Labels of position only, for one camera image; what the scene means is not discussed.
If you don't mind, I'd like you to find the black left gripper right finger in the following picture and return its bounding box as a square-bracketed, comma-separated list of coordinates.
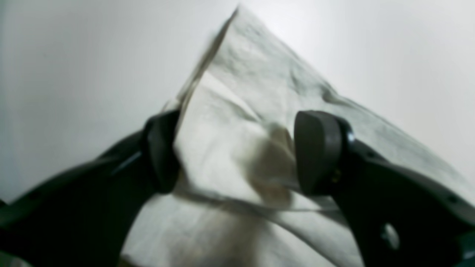
[294, 111, 475, 267]

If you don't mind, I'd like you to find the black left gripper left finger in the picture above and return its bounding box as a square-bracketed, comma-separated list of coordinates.
[1, 111, 180, 267]

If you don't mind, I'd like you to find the beige t-shirt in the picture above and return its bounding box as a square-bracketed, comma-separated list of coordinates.
[121, 5, 474, 267]

